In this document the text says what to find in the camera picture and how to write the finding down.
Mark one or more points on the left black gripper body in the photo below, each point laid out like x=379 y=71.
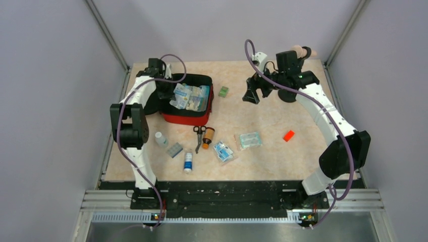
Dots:
x=166 y=85

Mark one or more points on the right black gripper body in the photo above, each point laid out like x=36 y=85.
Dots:
x=278 y=77

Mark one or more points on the white blue dressing pouch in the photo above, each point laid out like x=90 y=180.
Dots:
x=181 y=96

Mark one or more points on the bandage strip packet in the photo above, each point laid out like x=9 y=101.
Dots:
x=194 y=103

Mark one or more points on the blue cotton swab bag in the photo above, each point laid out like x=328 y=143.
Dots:
x=203 y=91

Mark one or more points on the teal gauze packet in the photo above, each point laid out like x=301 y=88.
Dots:
x=248 y=140

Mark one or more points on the blue white plaster packet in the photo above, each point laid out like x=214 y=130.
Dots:
x=223 y=152

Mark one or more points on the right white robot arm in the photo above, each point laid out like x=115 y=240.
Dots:
x=347 y=148

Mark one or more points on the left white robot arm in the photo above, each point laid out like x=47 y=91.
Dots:
x=128 y=118

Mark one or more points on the red black medicine kit bag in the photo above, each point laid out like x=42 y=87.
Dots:
x=182 y=116

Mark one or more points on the amber medicine bottle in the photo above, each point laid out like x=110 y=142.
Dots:
x=208 y=137

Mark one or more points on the black microphone stand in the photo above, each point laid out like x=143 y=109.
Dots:
x=290 y=65

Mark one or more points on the small green box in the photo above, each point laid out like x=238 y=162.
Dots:
x=223 y=91

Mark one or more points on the clear white cap bottle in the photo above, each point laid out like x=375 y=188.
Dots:
x=161 y=139

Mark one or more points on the grey blue pill blister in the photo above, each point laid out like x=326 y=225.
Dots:
x=174 y=150

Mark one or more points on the orange red block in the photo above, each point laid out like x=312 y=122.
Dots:
x=288 y=136

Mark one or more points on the white blue spray bottle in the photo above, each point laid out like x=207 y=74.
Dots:
x=188 y=160

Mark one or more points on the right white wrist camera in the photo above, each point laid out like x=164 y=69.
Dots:
x=259 y=59

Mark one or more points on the black handled scissors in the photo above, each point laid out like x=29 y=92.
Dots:
x=199 y=130

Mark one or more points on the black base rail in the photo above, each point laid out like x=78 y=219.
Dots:
x=228 y=199

